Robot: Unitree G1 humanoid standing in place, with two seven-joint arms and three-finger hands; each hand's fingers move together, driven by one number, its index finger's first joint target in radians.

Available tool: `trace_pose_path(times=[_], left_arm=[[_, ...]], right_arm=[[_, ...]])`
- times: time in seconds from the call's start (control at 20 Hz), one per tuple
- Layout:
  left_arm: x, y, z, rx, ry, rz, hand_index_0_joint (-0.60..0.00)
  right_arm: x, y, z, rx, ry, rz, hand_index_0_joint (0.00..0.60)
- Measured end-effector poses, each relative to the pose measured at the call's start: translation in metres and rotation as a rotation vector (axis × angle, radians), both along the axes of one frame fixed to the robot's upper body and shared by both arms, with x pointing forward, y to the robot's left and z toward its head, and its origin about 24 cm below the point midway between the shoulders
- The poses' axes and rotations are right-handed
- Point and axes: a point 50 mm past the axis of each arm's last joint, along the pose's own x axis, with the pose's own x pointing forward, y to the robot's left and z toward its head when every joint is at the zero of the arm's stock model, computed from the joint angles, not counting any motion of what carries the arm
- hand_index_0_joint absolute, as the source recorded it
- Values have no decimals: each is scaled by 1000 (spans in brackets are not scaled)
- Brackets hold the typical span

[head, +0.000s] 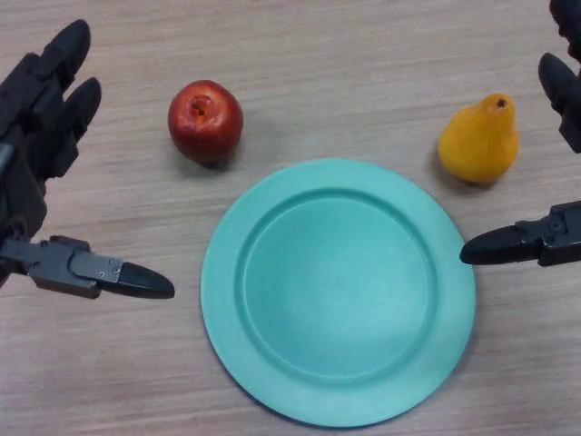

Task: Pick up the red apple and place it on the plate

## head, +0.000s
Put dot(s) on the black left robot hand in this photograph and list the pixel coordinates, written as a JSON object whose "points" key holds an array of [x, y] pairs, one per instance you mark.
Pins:
{"points": [[27, 136]]}

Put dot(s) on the red apple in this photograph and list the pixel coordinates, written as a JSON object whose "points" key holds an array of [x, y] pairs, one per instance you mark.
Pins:
{"points": [[204, 122]]}

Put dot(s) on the yellow pear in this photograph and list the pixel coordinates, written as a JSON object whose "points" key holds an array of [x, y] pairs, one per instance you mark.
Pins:
{"points": [[479, 143]]}

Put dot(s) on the green round plate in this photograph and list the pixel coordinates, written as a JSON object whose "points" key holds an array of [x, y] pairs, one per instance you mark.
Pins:
{"points": [[338, 295]]}

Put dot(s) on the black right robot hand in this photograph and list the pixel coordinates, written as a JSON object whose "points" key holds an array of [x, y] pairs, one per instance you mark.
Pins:
{"points": [[558, 240]]}

